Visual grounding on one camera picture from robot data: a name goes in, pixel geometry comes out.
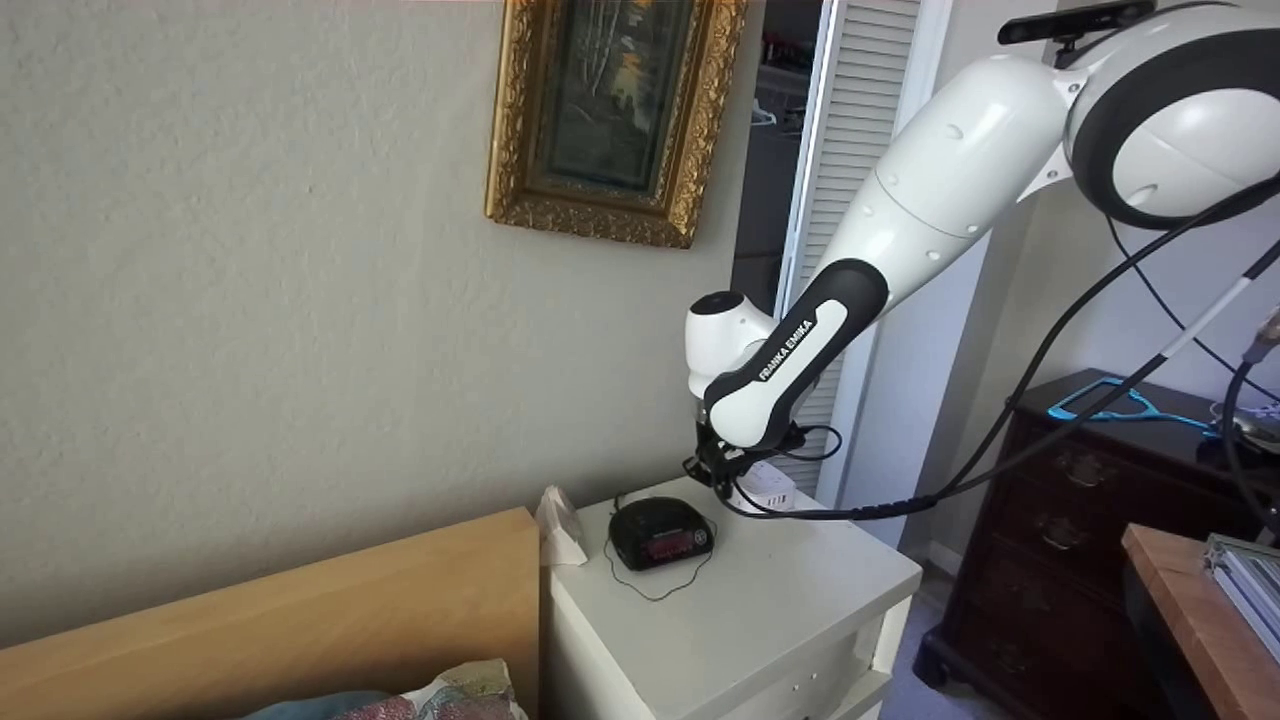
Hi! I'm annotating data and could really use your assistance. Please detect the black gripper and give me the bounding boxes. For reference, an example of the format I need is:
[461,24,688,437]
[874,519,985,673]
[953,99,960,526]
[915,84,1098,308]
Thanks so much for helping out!
[681,420,807,503]

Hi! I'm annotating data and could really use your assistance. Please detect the white power strip device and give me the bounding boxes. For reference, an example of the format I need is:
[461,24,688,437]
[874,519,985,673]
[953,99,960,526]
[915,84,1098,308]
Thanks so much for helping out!
[727,478,802,519]

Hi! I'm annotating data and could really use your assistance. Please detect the black alarm clock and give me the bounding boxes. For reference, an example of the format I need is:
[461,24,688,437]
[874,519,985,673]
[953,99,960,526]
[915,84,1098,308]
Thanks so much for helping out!
[605,494,716,577]

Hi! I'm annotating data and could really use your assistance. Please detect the grey flat device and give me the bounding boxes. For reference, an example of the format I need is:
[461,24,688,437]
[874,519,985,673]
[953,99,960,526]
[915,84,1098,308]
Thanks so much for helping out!
[1205,531,1280,631]

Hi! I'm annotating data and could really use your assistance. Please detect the white nightstand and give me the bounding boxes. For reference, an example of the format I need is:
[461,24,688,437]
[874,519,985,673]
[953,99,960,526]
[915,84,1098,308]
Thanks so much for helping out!
[536,478,926,720]

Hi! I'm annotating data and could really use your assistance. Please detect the floral bedspread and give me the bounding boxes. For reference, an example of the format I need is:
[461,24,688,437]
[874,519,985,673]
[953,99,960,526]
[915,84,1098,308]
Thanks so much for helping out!
[393,655,533,720]

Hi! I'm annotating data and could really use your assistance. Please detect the dark wooden dresser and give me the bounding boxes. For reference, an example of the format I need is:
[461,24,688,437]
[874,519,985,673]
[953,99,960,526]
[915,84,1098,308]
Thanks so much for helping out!
[915,365,1280,720]

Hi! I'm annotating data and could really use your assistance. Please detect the gold framed picture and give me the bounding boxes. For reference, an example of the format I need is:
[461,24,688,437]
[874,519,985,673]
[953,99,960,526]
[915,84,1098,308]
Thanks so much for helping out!
[478,0,753,253]

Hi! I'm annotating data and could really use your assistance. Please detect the white louvered closet door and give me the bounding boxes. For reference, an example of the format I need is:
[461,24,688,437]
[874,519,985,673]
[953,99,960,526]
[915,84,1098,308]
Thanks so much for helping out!
[763,0,960,517]

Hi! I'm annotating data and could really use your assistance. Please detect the light wooden headboard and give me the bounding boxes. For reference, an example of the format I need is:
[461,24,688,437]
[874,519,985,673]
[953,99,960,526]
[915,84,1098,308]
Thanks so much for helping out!
[0,503,545,720]

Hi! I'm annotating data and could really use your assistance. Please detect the brown wooden desk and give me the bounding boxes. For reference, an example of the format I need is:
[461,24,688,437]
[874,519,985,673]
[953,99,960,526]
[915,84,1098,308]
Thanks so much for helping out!
[1115,519,1280,720]

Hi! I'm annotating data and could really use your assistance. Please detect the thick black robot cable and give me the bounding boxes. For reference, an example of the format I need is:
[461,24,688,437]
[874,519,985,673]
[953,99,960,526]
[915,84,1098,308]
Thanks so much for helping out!
[723,197,1280,526]

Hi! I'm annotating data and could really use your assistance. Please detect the bright blue cable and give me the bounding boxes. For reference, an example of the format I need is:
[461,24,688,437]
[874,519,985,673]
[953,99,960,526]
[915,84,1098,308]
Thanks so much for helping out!
[1043,374,1237,441]

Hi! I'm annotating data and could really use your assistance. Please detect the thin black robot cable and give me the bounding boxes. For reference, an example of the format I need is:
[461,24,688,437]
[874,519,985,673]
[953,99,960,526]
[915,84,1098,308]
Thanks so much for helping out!
[1102,218,1280,404]

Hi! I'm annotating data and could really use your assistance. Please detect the grey black hanging cable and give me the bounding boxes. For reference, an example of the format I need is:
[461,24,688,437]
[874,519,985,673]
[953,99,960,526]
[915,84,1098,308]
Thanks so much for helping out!
[1217,311,1280,535]

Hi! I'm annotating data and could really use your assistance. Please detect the black camera bar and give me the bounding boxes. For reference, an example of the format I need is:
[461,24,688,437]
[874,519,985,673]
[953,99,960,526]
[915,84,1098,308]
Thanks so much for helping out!
[997,0,1161,60]

